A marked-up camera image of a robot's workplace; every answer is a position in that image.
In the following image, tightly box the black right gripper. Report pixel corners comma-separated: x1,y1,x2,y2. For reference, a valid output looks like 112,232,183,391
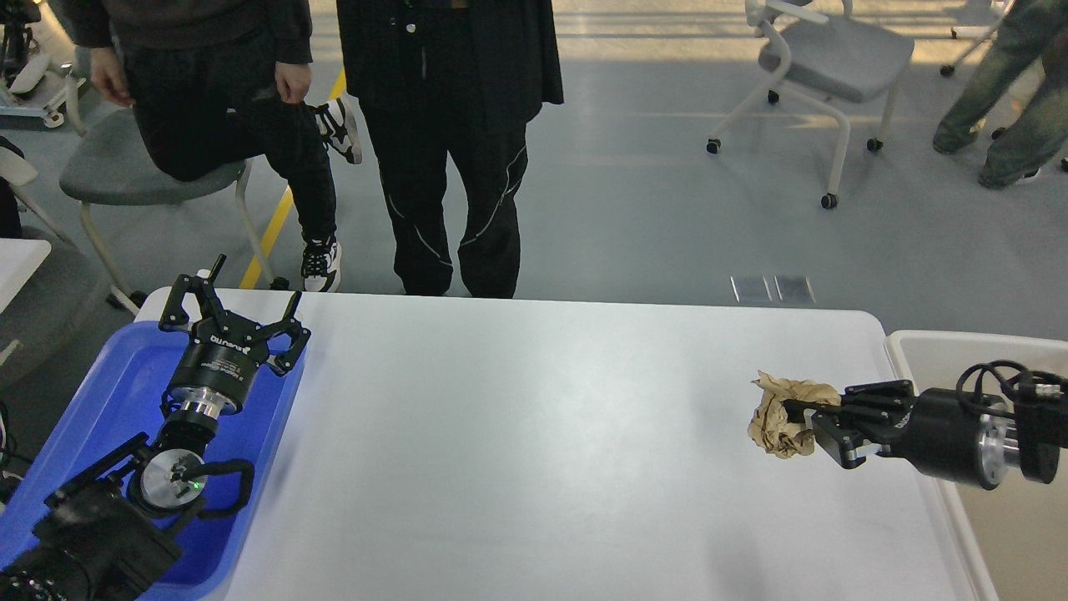
784,380,1020,490

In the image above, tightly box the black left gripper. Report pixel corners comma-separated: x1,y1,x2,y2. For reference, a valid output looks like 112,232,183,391
158,255,310,417

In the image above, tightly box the brown paper ball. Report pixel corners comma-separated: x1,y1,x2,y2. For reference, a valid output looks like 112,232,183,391
747,371,842,459

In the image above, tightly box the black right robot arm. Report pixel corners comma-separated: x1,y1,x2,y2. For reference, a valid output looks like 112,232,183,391
785,359,1067,490

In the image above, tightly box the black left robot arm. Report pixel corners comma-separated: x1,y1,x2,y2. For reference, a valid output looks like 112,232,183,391
3,260,310,600

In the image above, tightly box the blue plastic tray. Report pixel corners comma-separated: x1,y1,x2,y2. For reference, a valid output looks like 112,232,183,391
1,322,305,600

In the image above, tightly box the right metal floor plate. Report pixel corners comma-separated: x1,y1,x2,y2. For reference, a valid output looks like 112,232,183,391
773,276,815,305

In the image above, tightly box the metal floor plate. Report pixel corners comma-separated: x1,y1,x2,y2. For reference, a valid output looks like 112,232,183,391
731,276,773,305
773,276,815,305

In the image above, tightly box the left metal floor plate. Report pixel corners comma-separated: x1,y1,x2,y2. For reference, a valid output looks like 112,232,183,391
731,276,773,305

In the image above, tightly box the white plastic bin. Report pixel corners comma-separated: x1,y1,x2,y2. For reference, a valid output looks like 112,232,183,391
886,331,1067,600

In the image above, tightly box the grey chair left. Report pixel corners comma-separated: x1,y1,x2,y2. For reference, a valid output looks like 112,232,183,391
52,50,295,315

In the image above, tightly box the white side table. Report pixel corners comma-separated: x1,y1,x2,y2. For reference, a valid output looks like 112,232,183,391
1,237,51,312

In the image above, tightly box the person kneeling on chair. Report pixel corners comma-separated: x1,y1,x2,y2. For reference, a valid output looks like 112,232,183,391
59,1,362,292

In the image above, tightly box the white equipment base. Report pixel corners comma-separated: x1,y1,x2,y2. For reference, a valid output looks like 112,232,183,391
1,1,85,127

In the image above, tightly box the person in black jacket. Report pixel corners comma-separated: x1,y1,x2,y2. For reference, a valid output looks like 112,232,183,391
336,1,564,298

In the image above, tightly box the grey white rolling chair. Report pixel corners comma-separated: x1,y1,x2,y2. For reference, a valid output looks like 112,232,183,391
706,1,915,210

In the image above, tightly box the person in green trousers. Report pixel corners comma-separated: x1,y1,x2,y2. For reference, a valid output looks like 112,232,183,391
932,1,1067,189

